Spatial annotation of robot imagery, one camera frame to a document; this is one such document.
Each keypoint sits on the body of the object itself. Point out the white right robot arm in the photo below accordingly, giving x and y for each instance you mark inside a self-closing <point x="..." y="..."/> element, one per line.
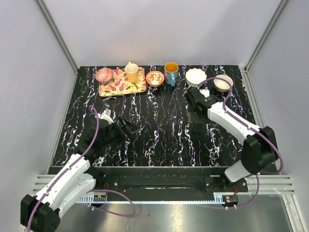
<point x="259" y="146"/>

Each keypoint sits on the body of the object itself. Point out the connector box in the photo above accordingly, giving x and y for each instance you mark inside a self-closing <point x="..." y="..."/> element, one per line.
<point x="231" y="199"/>
<point x="100" y="197"/>

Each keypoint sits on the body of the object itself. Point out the orange floral small bowl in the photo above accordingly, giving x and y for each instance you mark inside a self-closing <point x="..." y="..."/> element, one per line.
<point x="155" y="78"/>

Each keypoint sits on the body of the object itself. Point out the right connector box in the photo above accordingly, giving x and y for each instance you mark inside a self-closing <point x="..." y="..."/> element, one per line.
<point x="231" y="199"/>

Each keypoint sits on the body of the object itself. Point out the pink patterned bowl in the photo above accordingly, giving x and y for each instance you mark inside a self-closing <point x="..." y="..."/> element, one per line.
<point x="104" y="75"/>

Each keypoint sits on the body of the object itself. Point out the black remote control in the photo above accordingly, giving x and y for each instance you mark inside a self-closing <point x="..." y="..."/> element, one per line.
<point x="197" y="128"/>

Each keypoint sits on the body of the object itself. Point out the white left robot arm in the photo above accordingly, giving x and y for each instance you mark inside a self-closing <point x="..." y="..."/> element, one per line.
<point x="43" y="211"/>

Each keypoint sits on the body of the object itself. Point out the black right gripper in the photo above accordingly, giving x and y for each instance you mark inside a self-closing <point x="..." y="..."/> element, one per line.
<point x="192" y="109"/>

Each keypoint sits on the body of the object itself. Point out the yellow mug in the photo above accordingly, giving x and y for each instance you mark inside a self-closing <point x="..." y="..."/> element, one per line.
<point x="132" y="72"/>

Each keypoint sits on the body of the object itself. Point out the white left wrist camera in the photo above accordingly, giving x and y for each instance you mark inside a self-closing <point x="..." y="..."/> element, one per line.
<point x="106" y="115"/>

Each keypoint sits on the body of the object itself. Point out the blue mug orange inside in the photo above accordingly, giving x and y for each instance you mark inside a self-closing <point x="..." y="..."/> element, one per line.
<point x="171" y="73"/>

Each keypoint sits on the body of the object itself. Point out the left connector box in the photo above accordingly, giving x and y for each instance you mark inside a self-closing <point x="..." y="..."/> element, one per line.
<point x="100" y="197"/>

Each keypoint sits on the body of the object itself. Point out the white scalloped bowl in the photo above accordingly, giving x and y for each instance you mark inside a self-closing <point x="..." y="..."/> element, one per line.
<point x="195" y="77"/>

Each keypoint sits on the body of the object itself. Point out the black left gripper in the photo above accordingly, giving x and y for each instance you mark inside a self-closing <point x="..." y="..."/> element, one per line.
<point x="123" y="135"/>

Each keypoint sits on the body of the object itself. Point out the floral rectangular tray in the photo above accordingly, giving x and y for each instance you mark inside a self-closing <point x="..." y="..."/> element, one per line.
<point x="120" y="84"/>

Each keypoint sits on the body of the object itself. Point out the beige round bowl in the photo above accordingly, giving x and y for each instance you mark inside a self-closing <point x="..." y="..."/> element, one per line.
<point x="223" y="82"/>

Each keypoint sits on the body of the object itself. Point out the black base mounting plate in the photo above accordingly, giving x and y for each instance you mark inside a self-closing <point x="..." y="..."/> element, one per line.
<point x="204" y="179"/>

